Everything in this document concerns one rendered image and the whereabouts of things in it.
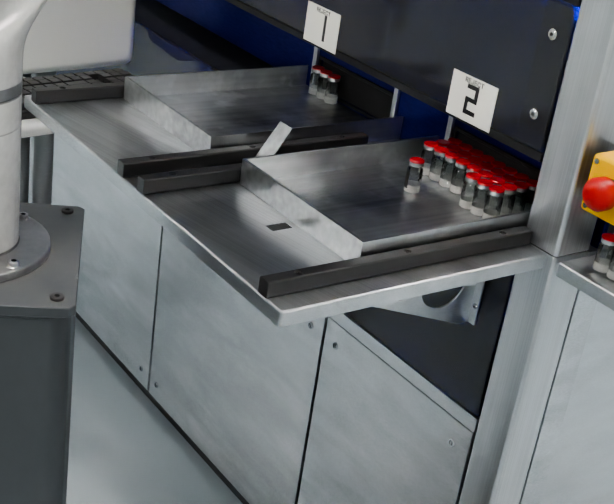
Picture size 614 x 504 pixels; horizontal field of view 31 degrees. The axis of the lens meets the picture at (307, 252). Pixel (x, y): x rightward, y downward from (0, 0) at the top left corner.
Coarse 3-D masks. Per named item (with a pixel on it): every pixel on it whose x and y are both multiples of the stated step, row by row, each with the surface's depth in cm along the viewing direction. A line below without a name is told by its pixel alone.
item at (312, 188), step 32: (256, 160) 144; (288, 160) 147; (320, 160) 150; (352, 160) 154; (384, 160) 157; (256, 192) 141; (288, 192) 135; (320, 192) 145; (352, 192) 146; (384, 192) 148; (448, 192) 151; (320, 224) 131; (352, 224) 137; (384, 224) 138; (416, 224) 139; (448, 224) 141; (480, 224) 135; (512, 224) 139; (352, 256) 126
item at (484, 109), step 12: (456, 72) 145; (456, 84) 145; (480, 84) 142; (456, 96) 146; (468, 96) 144; (480, 96) 142; (492, 96) 140; (456, 108) 146; (468, 108) 144; (480, 108) 142; (492, 108) 141; (468, 120) 145; (480, 120) 143
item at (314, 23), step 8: (312, 8) 169; (320, 8) 167; (312, 16) 169; (320, 16) 167; (328, 16) 166; (336, 16) 164; (312, 24) 169; (320, 24) 168; (328, 24) 166; (336, 24) 164; (304, 32) 171; (312, 32) 170; (320, 32) 168; (328, 32) 166; (336, 32) 165; (312, 40) 170; (320, 40) 168; (328, 40) 167; (336, 40) 165; (328, 48) 167
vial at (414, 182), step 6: (408, 168) 148; (414, 168) 147; (420, 168) 147; (414, 174) 147; (420, 174) 147; (408, 180) 148; (414, 180) 148; (420, 180) 148; (408, 186) 148; (414, 186) 148; (408, 192) 149; (414, 192) 148
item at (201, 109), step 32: (128, 96) 167; (160, 96) 171; (192, 96) 173; (224, 96) 175; (256, 96) 177; (288, 96) 180; (192, 128) 152; (224, 128) 162; (256, 128) 164; (320, 128) 159; (352, 128) 162; (384, 128) 166
